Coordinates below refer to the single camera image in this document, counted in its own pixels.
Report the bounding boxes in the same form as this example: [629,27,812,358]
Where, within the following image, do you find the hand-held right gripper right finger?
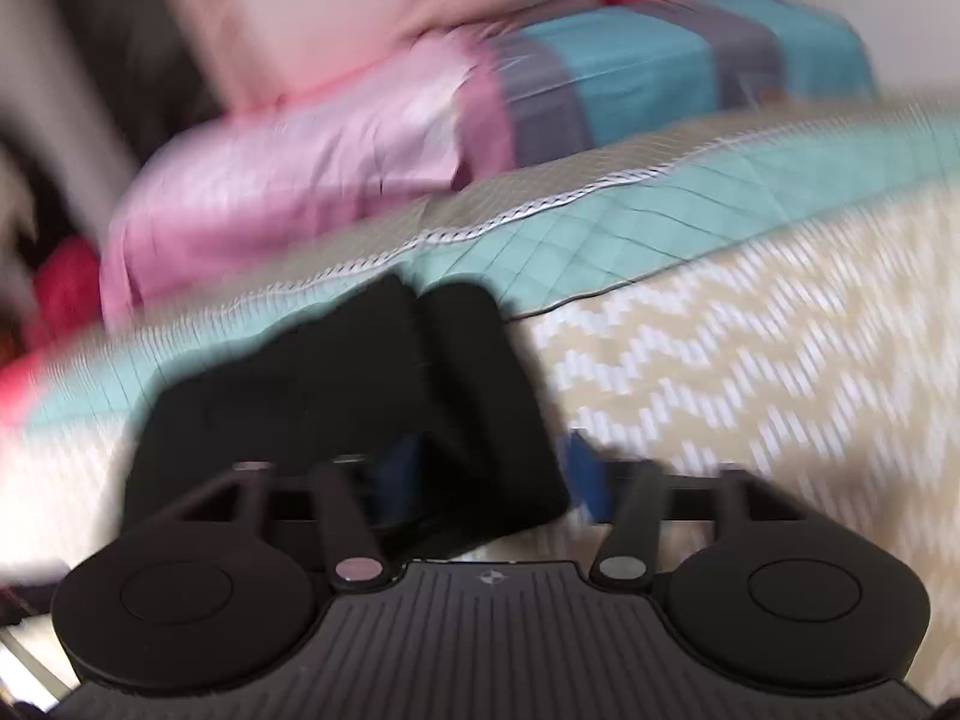
[564,429,817,595]

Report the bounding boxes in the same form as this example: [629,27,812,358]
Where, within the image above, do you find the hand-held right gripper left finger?
[150,456,422,592]

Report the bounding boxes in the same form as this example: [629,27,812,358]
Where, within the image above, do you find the black pants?
[122,274,572,565]

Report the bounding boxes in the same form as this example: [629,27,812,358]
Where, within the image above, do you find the zigzag and teal patterned quilt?
[0,99,960,720]

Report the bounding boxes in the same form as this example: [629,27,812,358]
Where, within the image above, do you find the coral pink blanket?
[0,356,57,428]

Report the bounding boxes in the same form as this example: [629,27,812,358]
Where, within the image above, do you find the pink floral duvet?
[100,36,520,332]

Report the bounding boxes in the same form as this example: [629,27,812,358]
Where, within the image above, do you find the red cloth pile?
[26,236,104,350]

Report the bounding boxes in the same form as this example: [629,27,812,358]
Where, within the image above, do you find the teal and grey striped bedding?
[486,0,877,175]

